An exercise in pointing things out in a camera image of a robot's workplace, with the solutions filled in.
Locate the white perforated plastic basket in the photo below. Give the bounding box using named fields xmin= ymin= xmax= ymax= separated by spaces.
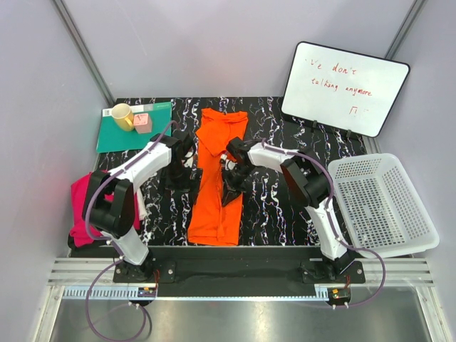
xmin=328 ymin=153 xmax=440 ymax=259

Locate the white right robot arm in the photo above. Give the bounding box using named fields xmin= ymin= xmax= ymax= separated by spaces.
xmin=220 ymin=138 xmax=354 ymax=283

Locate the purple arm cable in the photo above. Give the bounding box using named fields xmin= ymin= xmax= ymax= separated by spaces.
xmin=261 ymin=138 xmax=386 ymax=308
xmin=81 ymin=120 xmax=181 ymax=339

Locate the folded magenta t shirt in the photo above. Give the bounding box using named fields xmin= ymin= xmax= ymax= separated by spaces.
xmin=69 ymin=172 xmax=141 ymax=240

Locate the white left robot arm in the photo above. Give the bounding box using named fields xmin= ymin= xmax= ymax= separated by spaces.
xmin=82 ymin=130 xmax=202 ymax=282

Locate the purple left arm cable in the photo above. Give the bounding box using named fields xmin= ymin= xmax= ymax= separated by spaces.
xmin=81 ymin=120 xmax=181 ymax=339

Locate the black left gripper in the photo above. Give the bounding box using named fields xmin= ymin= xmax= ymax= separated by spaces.
xmin=157 ymin=162 xmax=202 ymax=202

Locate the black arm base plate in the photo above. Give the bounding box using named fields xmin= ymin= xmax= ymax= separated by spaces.
xmin=113 ymin=247 xmax=366 ymax=299

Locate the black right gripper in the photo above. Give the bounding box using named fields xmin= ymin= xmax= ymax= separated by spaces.
xmin=221 ymin=163 xmax=255 ymax=207

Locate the pink cube box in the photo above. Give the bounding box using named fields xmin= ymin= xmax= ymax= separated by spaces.
xmin=133 ymin=113 xmax=152 ymax=134

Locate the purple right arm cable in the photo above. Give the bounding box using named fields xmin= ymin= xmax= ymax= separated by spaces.
xmin=261 ymin=138 xmax=386 ymax=308

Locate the white whiteboard with red writing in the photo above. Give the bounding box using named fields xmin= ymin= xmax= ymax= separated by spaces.
xmin=281 ymin=42 xmax=410 ymax=138

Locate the yellow mug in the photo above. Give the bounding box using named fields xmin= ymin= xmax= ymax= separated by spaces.
xmin=111 ymin=103 xmax=135 ymax=132

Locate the folded black t shirt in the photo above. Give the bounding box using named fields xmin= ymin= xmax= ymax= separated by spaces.
xmin=67 ymin=235 xmax=104 ymax=252

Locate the orange t shirt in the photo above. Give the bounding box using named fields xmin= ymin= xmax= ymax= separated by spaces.
xmin=187 ymin=108 xmax=248 ymax=246

